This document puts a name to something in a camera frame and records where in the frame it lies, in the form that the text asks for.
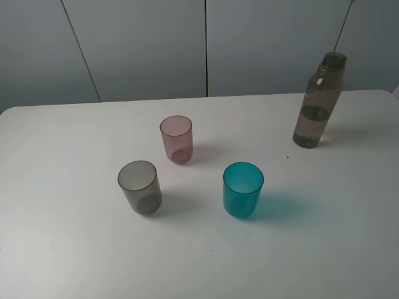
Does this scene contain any brown translucent plastic bottle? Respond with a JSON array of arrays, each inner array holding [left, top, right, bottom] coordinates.
[[292, 52, 347, 149]]

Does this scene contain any pink translucent plastic cup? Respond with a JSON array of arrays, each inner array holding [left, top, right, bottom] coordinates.
[[160, 115, 193, 164]]

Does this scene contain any teal translucent plastic cup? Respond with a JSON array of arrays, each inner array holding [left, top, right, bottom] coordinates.
[[223, 161, 264, 219]]

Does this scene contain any grey translucent plastic cup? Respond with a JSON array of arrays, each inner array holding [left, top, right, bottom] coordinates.
[[117, 160, 162, 216]]

